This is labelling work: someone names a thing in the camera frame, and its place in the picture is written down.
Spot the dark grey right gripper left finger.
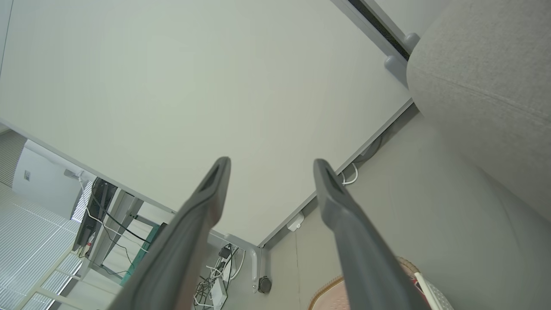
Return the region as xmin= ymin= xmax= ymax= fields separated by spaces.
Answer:
xmin=108 ymin=157 xmax=231 ymax=310

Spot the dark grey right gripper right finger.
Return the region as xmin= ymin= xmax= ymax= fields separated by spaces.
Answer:
xmin=313 ymin=159 xmax=431 ymax=310

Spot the grey fabric sofa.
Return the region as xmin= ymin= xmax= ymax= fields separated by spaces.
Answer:
xmin=407 ymin=0 xmax=551 ymax=224

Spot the beige woven rug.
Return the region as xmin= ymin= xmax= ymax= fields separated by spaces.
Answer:
xmin=308 ymin=257 xmax=424 ymax=310

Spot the white power strip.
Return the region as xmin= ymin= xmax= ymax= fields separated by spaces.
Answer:
xmin=210 ymin=278 xmax=228 ymax=309

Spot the white desk leg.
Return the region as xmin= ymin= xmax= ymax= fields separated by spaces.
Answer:
xmin=224 ymin=234 xmax=269 ymax=294

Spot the white perforated laundry basket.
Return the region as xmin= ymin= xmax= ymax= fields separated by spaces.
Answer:
xmin=413 ymin=271 xmax=453 ymax=310

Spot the black monitor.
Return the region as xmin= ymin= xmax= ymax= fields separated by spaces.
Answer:
xmin=72 ymin=177 xmax=118 ymax=252

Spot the green metal frame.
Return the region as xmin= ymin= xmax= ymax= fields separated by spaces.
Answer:
xmin=120 ymin=222 xmax=166 ymax=287

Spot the small white wall box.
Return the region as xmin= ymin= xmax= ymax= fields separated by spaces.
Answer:
xmin=286 ymin=213 xmax=305 ymax=232

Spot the white looped cable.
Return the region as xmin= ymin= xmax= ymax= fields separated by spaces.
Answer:
xmin=340 ymin=163 xmax=359 ymax=186

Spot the long white cable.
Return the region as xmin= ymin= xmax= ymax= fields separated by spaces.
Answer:
xmin=77 ymin=172 xmax=149 ymax=253

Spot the grey sliding rail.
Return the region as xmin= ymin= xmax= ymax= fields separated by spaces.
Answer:
xmin=331 ymin=0 xmax=421 ymax=84

